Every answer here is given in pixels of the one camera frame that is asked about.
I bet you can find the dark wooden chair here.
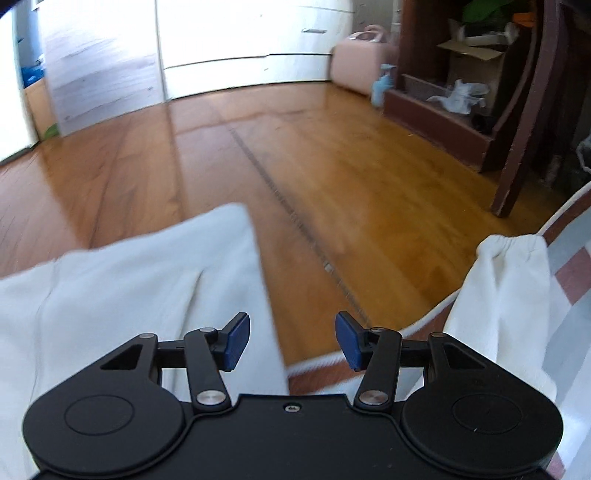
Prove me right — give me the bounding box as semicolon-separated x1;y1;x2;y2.
489;0;591;219

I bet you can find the white fleece jacket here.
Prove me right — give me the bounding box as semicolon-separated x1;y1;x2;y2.
0;203;552;480

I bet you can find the white drawer cabinet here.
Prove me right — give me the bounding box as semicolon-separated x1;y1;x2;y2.
156;0;358;102

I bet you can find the green cloth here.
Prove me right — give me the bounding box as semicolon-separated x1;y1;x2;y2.
462;0;522;24

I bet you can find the pink bag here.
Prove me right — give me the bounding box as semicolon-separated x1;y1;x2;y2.
329;24;402;96

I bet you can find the dark wooden shelf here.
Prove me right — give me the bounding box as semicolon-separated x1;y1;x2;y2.
382;0;555;174

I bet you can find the cardboard box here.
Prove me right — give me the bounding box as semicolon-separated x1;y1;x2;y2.
436;38;509;114

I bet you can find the grey wood-grain panel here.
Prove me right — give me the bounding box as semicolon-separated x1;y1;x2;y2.
37;0;168;137

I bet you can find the checkered mat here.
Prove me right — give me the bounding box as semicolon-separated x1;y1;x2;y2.
288;180;591;480

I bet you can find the light blue spray bottle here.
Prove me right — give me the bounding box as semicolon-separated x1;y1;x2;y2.
370;64;399;108

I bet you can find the white crumpled paper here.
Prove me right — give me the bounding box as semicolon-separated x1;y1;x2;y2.
426;78;489;115

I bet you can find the blue plastic bag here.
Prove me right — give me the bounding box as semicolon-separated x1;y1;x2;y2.
21;58;47;88

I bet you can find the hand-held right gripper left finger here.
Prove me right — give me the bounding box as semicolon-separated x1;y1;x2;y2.
99;312;251;415

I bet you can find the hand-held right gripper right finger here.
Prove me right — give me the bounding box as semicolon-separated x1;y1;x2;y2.
335;311;485;411

